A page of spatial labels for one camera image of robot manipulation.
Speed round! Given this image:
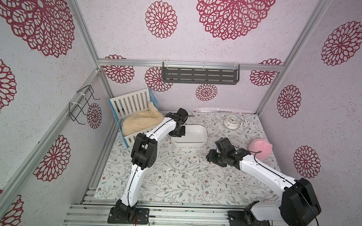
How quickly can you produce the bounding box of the white plastic storage box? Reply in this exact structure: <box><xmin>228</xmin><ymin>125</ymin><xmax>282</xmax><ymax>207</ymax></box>
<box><xmin>171</xmin><ymin>125</ymin><xmax>208</xmax><ymax>148</ymax></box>

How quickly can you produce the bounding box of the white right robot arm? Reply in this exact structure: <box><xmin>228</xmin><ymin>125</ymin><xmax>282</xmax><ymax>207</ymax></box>
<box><xmin>206</xmin><ymin>137</ymin><xmax>321</xmax><ymax>226</ymax></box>

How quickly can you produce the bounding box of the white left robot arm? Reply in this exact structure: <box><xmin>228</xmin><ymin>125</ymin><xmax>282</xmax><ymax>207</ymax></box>
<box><xmin>115</xmin><ymin>108</ymin><xmax>188</xmax><ymax>220</ymax></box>

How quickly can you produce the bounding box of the white alarm clock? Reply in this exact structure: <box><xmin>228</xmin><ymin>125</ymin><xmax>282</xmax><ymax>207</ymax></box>
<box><xmin>224</xmin><ymin>114</ymin><xmax>242</xmax><ymax>130</ymax></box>

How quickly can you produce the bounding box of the beige plush cloth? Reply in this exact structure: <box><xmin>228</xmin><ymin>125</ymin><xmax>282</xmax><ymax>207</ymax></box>
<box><xmin>122</xmin><ymin>102</ymin><xmax>165</xmax><ymax>136</ymax></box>

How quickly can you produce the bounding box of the white slatted blue basket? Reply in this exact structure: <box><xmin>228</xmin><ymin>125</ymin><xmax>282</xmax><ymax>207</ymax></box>
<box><xmin>109</xmin><ymin>88</ymin><xmax>165</xmax><ymax>147</ymax></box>

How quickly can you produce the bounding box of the dark grey wall shelf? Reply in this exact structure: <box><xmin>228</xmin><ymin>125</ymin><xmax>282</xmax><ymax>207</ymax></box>
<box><xmin>161</xmin><ymin>63</ymin><xmax>240</xmax><ymax>85</ymax></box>

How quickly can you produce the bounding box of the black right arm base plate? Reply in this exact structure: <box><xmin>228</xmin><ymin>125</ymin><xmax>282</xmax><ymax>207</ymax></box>
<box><xmin>227</xmin><ymin>200</ymin><xmax>271</xmax><ymax>226</ymax></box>

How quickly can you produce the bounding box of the black wire wall rack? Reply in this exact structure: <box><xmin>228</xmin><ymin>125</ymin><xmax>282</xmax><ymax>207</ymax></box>
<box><xmin>68</xmin><ymin>84</ymin><xmax>100</xmax><ymax>125</ymax></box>

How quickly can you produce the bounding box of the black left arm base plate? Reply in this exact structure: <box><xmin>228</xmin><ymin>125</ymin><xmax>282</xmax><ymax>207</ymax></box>
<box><xmin>107</xmin><ymin>200</ymin><xmax>150</xmax><ymax>225</ymax></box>

